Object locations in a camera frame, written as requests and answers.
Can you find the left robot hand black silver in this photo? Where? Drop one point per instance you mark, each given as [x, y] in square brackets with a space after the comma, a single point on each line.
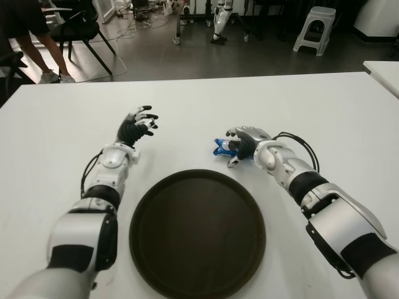
[129, 130]

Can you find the right robot hand black silver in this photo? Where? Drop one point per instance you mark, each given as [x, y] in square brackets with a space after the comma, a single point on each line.
[252, 134]

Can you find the blue Oreo cookie pack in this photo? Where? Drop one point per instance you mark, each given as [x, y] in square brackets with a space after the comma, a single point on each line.
[221, 150]

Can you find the right robot arm silver black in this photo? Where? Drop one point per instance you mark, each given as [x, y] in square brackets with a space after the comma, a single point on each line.
[274, 155]

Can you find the left robot arm silver black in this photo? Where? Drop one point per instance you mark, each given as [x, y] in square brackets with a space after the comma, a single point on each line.
[112, 160]

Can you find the round dark brown tray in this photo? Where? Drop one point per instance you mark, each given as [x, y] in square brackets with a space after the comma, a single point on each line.
[199, 233]

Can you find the white humanoid robot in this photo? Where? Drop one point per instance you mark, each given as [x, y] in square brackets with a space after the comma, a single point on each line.
[219, 21]

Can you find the white framed panel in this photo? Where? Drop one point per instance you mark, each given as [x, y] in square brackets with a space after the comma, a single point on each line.
[109, 15]

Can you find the white crate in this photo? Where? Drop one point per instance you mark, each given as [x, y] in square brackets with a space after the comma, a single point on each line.
[168, 7]

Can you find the black chair at edge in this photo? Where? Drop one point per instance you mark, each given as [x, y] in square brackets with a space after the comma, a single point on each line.
[12, 62]

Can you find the grey plastic stool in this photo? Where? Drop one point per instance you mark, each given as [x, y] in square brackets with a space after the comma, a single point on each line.
[321, 12]

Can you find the white neighbouring table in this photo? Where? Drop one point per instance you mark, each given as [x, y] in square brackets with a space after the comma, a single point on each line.
[385, 73]

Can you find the standing person black shorts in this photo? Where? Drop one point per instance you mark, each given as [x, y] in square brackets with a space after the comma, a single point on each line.
[28, 18]

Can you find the white cabinet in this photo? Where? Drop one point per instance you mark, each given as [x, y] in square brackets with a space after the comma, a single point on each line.
[380, 18]

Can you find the black wheeled frame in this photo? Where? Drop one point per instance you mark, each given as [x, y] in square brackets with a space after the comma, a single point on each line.
[178, 25]

